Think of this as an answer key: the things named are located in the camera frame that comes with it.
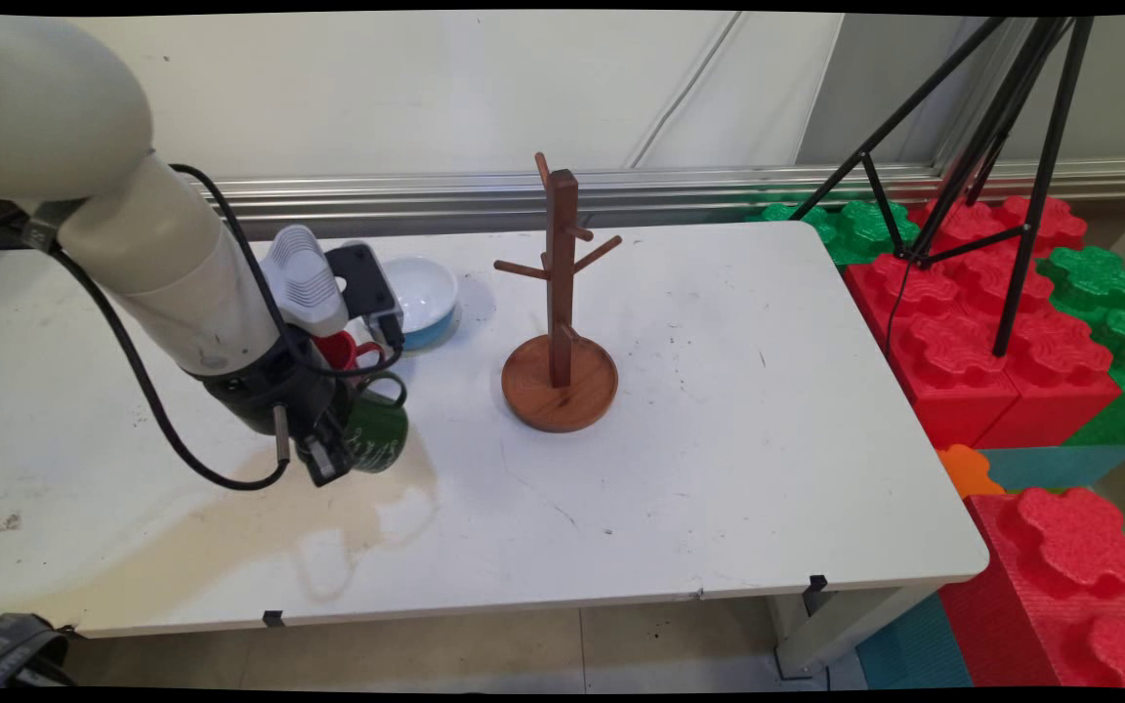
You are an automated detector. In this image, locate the white and blue bowl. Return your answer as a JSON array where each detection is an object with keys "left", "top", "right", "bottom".
[{"left": 382, "top": 256, "right": 461, "bottom": 351}]

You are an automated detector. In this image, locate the black camera cable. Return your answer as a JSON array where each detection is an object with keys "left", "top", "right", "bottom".
[{"left": 170, "top": 164, "right": 407, "bottom": 380}]

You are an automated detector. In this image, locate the green foam block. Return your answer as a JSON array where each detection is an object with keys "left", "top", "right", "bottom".
[
  {"left": 746, "top": 200, "right": 923, "bottom": 267},
  {"left": 1039, "top": 244, "right": 1125, "bottom": 447}
]

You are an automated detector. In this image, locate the large red foam block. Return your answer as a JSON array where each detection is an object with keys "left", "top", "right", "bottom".
[{"left": 938, "top": 486, "right": 1125, "bottom": 689}]

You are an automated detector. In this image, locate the aluminium wall rail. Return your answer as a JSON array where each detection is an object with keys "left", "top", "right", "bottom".
[{"left": 196, "top": 156, "right": 1125, "bottom": 243}]

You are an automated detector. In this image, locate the white table leg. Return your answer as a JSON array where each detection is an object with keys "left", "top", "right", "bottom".
[{"left": 768, "top": 581, "right": 944, "bottom": 680}]

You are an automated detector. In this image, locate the black tripod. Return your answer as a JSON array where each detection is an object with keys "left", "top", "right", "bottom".
[{"left": 790, "top": 17, "right": 1096, "bottom": 357}]

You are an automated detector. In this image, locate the brown wooden mug tree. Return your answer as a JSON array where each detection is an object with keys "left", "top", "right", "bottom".
[{"left": 494, "top": 152, "right": 625, "bottom": 434}]

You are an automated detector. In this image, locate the black printed strap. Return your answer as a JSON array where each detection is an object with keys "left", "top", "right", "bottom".
[{"left": 0, "top": 613, "right": 72, "bottom": 689}]

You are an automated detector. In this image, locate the thin black tripod cable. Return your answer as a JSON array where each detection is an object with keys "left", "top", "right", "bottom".
[{"left": 883, "top": 256, "right": 915, "bottom": 357}]

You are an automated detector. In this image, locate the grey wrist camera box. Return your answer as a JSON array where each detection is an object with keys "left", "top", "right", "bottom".
[{"left": 325, "top": 242, "right": 405, "bottom": 345}]

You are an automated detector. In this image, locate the teal foam block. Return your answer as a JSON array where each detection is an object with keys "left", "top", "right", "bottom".
[
  {"left": 978, "top": 444, "right": 1125, "bottom": 494},
  {"left": 855, "top": 594, "right": 974, "bottom": 689}
]

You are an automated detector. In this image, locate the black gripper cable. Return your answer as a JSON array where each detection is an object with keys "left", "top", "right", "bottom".
[{"left": 0, "top": 229, "right": 292, "bottom": 491}]

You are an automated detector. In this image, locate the red enamel mug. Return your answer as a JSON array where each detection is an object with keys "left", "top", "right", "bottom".
[{"left": 313, "top": 330, "right": 386, "bottom": 377}]

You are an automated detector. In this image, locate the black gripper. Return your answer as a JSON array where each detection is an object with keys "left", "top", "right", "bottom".
[{"left": 206, "top": 342, "right": 358, "bottom": 487}]

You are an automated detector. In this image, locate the orange foam piece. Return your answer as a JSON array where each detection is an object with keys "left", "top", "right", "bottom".
[{"left": 936, "top": 444, "right": 1006, "bottom": 501}]

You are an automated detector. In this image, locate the green enamel mug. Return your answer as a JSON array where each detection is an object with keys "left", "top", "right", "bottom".
[{"left": 343, "top": 371, "right": 410, "bottom": 476}]

